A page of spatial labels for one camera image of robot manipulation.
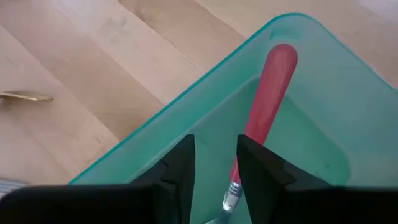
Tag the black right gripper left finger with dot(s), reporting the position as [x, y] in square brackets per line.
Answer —
[168, 193]

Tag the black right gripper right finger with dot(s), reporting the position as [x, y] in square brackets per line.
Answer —
[273, 193]

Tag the teal green plastic bin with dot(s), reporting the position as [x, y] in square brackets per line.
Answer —
[311, 124]

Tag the loose utensils on table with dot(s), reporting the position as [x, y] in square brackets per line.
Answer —
[28, 96]

